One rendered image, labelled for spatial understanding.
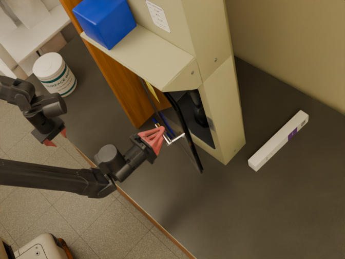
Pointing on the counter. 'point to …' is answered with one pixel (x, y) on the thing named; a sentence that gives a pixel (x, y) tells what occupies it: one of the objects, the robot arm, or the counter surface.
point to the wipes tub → (55, 74)
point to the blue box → (105, 20)
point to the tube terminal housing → (205, 64)
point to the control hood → (154, 60)
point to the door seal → (186, 128)
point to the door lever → (169, 136)
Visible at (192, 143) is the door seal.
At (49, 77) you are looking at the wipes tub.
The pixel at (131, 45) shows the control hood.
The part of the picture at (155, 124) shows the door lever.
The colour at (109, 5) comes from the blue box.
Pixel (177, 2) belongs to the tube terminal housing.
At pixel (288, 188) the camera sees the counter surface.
